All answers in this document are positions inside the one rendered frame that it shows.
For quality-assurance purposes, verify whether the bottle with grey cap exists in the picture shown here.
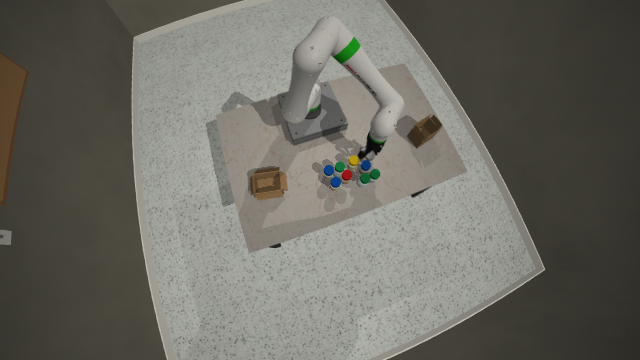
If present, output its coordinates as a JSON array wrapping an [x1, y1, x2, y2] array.
[[363, 151, 375, 163]]

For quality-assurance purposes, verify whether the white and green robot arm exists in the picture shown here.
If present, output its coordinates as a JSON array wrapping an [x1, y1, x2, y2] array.
[[281, 16, 405, 148]]

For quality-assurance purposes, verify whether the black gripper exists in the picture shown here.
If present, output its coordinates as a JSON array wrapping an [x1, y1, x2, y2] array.
[[358, 143, 382, 163]]

